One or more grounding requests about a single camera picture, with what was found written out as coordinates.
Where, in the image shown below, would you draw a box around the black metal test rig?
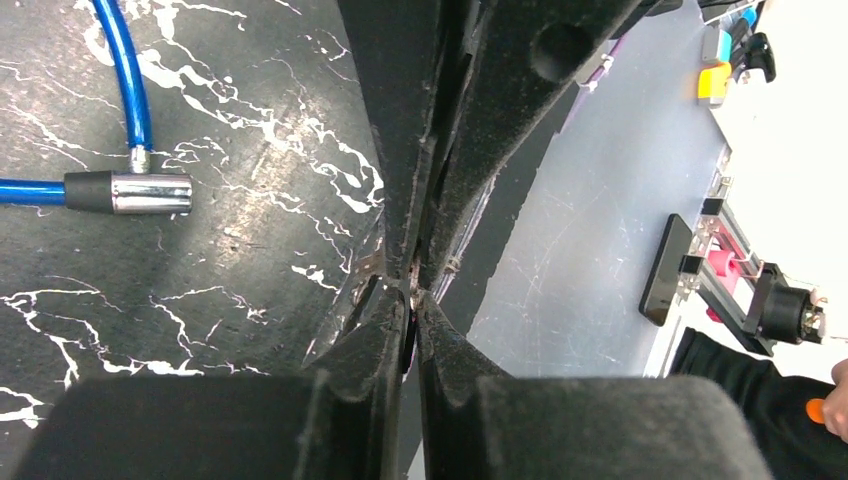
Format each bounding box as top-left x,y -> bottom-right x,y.
674,147 -> 826,356

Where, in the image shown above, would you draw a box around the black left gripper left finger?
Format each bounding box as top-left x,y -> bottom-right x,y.
14,287 -> 408,479

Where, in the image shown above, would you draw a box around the silver padlock keys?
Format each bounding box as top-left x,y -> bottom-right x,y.
302,194 -> 489,367

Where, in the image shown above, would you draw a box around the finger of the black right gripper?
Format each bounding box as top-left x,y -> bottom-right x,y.
418,1 -> 640,289
338,0 -> 452,279

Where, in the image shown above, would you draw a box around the dark sleeved person arm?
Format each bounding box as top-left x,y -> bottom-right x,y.
670,327 -> 847,479

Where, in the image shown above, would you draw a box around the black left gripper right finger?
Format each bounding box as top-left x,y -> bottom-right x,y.
415,293 -> 770,479

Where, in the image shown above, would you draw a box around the yellow small block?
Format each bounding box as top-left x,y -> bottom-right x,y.
697,62 -> 732,108

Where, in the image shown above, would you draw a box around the blue cable lock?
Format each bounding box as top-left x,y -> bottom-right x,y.
0,0 -> 195,217

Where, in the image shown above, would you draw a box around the black smartphone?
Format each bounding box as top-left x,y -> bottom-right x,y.
638,214 -> 692,327

